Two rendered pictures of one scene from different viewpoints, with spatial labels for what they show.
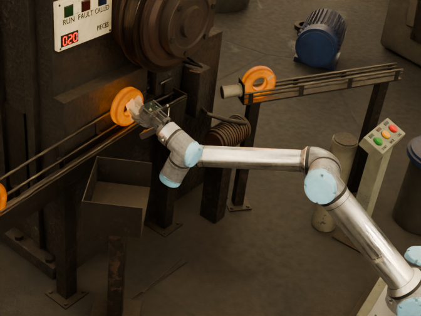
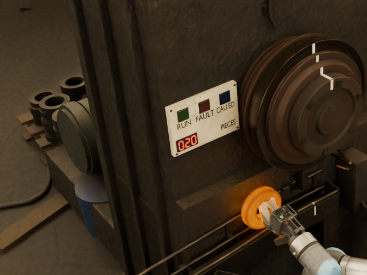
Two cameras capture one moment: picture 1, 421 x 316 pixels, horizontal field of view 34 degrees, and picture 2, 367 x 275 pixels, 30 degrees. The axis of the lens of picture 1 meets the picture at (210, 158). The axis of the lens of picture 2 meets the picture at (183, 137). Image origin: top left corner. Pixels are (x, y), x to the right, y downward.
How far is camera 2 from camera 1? 0.63 m
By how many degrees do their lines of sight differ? 23
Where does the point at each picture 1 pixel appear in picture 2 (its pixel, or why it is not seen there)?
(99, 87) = (227, 189)
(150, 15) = (277, 114)
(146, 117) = (277, 225)
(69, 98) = (191, 203)
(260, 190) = not seen: outside the picture
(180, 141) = (313, 257)
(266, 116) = not seen: outside the picture
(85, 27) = (206, 128)
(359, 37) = not seen: outside the picture
